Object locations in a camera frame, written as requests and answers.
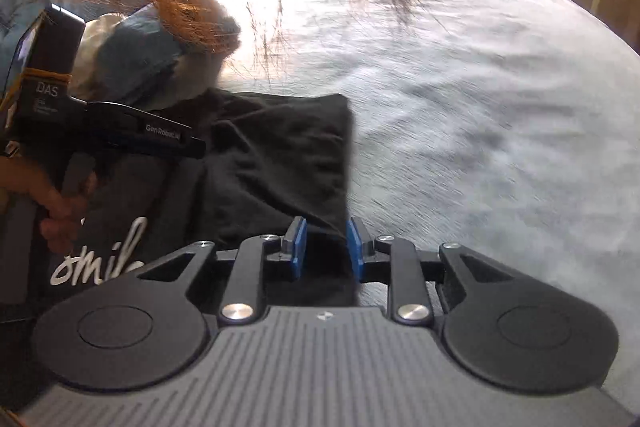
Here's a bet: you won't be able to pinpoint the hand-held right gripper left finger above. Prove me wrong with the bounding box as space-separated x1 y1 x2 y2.
137 216 307 325

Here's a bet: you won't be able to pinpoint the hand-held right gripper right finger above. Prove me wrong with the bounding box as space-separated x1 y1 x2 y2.
346 216 513 327

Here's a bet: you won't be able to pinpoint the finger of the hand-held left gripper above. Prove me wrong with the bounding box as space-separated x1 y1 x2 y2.
101 134 207 160

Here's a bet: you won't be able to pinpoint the black printed t-shirt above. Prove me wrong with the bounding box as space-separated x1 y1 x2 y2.
30 89 357 308

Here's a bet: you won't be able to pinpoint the person's left hand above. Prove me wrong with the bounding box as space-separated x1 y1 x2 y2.
0 154 98 255

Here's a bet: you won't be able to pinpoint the beige zip jacket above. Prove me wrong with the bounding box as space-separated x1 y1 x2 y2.
75 14 126 88

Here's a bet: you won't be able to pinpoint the teal pillow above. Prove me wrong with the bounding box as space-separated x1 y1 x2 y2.
0 0 141 72

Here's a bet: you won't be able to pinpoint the blue jeans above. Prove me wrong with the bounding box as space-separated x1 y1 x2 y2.
85 2 241 108

